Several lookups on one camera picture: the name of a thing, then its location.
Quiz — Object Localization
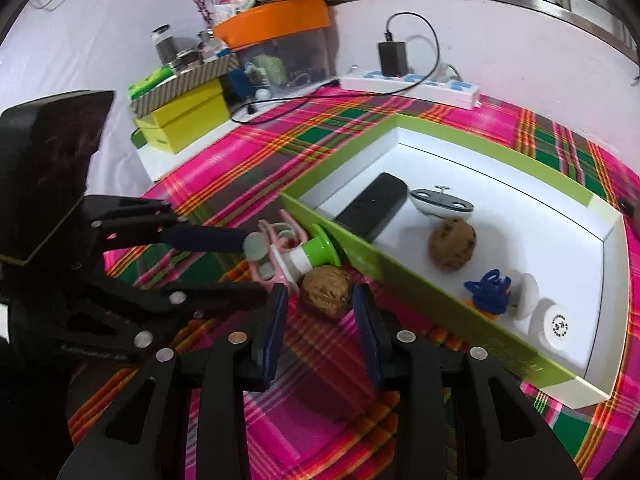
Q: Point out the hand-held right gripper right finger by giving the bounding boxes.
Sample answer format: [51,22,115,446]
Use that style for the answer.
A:
[352,283,583,480]

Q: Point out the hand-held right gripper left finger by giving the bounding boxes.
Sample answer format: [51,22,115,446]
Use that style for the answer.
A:
[57,283,290,480]

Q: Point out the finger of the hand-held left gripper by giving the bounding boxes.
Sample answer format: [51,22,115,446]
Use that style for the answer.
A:
[99,269,271,352]
[84,197,251,257]

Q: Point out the pink plastic holder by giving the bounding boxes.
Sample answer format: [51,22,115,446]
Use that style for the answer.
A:
[243,209,307,294]

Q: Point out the brown walnut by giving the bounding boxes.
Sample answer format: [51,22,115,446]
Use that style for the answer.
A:
[300,266,352,320]
[427,217,477,272]

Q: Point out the blue and orange rope toy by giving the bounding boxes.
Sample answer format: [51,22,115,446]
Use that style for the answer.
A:
[462,268,514,319]

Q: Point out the black rectangular case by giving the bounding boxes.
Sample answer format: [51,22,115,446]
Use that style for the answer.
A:
[332,172,410,244]

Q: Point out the black round caster base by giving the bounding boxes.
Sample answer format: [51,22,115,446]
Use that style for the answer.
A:
[408,184,475,219]

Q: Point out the white egg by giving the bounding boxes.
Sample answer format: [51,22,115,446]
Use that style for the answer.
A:
[509,272,541,321]

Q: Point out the green and white cardboard box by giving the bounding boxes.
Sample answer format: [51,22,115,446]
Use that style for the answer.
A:
[279,112,629,410]

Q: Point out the white round jar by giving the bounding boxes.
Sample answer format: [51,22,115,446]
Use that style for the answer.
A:
[528,297,574,354]

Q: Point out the pink plaid tablecloth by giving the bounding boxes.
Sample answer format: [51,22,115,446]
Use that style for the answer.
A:
[67,82,640,480]

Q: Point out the green and white suction cup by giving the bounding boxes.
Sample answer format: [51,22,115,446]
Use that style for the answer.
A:
[280,223,344,281]

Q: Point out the yellow-green shoebox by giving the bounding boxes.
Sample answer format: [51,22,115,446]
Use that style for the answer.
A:
[133,80,234,155]

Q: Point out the green packet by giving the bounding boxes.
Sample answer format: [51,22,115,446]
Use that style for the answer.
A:
[126,65,176,99]

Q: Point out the striped cardboard box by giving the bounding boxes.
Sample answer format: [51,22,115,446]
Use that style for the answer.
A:
[128,53,241,119]

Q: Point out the glass jar with black lid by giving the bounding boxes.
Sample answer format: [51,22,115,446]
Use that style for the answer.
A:
[151,25,176,64]

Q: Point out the clear bin with orange lid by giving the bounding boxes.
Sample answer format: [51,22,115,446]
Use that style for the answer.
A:
[212,0,334,102]

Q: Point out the colourful card packets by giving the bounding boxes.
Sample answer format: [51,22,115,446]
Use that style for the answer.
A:
[212,0,261,24]

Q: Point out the white power strip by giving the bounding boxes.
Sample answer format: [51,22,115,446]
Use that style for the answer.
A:
[340,70,481,111]

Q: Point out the black charger adapter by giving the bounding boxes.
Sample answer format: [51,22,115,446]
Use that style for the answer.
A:
[377,40,409,77]

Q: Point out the black charger cable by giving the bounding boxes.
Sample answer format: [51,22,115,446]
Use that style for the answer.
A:
[230,11,441,125]

